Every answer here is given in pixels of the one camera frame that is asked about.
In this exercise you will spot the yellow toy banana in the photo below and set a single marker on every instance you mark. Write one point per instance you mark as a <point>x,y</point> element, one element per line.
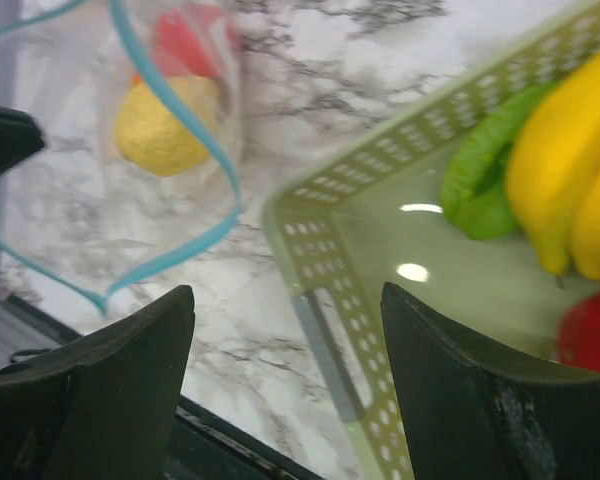
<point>554,160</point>

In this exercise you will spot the yellow toy pear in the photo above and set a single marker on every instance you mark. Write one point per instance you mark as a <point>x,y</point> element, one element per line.
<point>147,134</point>

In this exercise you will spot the dark red toy fruit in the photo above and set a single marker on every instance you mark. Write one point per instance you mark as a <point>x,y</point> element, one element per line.
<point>578,340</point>

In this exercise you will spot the clear zip top bag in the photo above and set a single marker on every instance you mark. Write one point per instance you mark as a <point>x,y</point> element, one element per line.
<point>77,211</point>

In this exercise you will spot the green toy pepper slice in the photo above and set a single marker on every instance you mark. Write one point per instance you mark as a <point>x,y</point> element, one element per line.
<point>472,193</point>

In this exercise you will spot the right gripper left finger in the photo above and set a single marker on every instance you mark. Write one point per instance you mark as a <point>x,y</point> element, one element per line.
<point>102,406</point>

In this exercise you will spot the green perforated plastic basket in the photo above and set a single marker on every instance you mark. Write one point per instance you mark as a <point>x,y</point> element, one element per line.
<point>371,215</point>

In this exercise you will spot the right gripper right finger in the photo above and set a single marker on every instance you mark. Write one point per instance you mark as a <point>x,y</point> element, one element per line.
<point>474,408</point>

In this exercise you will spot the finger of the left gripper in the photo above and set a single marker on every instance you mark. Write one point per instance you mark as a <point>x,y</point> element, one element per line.
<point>20,138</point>

